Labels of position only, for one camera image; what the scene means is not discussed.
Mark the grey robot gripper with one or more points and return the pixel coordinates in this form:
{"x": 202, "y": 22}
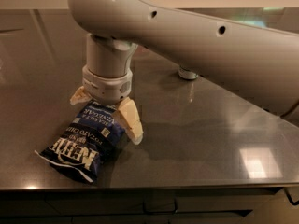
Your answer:
{"x": 106, "y": 88}

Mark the blue Kettle chip bag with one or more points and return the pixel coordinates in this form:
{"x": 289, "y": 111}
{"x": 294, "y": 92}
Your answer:
{"x": 88, "y": 141}

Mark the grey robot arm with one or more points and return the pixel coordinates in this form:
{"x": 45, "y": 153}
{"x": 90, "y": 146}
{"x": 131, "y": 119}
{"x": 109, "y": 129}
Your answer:
{"x": 258, "y": 64}

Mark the white 7UP soda can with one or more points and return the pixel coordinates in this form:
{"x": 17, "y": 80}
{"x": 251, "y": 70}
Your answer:
{"x": 187, "y": 74}

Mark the dark cabinet drawer front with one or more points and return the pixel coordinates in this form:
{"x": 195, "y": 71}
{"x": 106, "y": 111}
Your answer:
{"x": 132, "y": 206}

